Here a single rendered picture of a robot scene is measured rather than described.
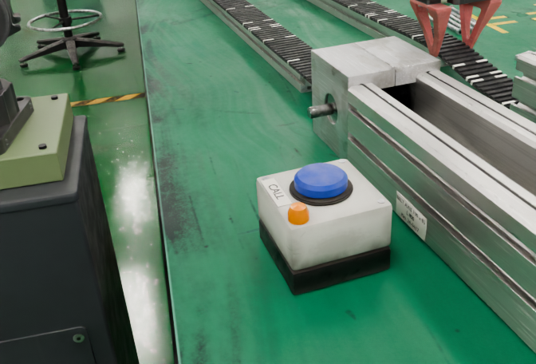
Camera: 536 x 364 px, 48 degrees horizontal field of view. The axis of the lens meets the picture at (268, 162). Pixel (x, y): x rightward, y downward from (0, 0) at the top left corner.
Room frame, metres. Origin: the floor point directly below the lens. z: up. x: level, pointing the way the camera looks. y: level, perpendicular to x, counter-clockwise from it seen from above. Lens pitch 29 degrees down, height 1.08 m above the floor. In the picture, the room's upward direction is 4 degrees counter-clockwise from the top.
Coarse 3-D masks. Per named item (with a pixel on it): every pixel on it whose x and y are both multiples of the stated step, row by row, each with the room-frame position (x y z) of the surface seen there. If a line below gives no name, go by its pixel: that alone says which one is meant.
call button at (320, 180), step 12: (312, 168) 0.40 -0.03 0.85; (324, 168) 0.40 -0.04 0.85; (336, 168) 0.40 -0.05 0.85; (300, 180) 0.38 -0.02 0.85; (312, 180) 0.38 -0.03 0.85; (324, 180) 0.38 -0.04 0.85; (336, 180) 0.38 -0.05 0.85; (300, 192) 0.38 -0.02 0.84; (312, 192) 0.37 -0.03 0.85; (324, 192) 0.37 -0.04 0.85; (336, 192) 0.37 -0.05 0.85
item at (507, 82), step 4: (500, 80) 0.69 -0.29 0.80; (504, 80) 0.69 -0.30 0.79; (508, 80) 0.69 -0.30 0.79; (512, 80) 0.69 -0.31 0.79; (480, 84) 0.68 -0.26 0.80; (484, 84) 0.68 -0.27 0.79; (488, 84) 0.68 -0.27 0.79; (492, 84) 0.68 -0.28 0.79; (496, 84) 0.68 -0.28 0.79; (500, 84) 0.68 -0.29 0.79; (504, 84) 0.68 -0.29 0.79; (508, 84) 0.68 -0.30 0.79; (512, 84) 0.68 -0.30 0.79; (476, 88) 0.68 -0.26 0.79; (480, 88) 0.68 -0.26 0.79; (484, 88) 0.67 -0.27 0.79; (488, 88) 0.67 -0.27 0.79; (492, 88) 0.67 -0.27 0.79; (496, 88) 0.67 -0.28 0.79; (500, 88) 0.67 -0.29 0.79; (484, 92) 0.67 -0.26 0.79
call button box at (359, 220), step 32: (288, 192) 0.39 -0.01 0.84; (352, 192) 0.38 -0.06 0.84; (288, 224) 0.35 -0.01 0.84; (320, 224) 0.35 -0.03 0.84; (352, 224) 0.35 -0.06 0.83; (384, 224) 0.36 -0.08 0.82; (288, 256) 0.35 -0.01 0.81; (320, 256) 0.35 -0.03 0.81; (352, 256) 0.36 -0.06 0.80; (384, 256) 0.36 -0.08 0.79
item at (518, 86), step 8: (520, 56) 0.58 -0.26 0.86; (528, 56) 0.58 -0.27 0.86; (520, 64) 0.58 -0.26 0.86; (528, 64) 0.57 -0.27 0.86; (528, 72) 0.57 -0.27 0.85; (520, 80) 0.57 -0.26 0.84; (528, 80) 0.58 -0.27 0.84; (520, 88) 0.57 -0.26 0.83; (528, 88) 0.56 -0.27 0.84; (512, 96) 0.58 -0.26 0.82; (520, 96) 0.57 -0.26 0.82; (528, 96) 0.56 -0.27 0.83; (512, 104) 0.58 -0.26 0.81; (520, 104) 0.58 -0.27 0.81; (528, 104) 0.56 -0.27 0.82; (520, 112) 0.57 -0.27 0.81; (528, 112) 0.56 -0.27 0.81
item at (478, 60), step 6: (456, 60) 0.74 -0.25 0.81; (462, 60) 0.74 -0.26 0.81; (468, 60) 0.74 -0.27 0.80; (474, 60) 0.74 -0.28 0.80; (480, 60) 0.74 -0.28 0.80; (486, 60) 0.74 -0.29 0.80; (450, 66) 0.73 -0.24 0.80; (456, 66) 0.72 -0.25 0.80; (462, 66) 0.73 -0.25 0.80; (468, 66) 0.73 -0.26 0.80
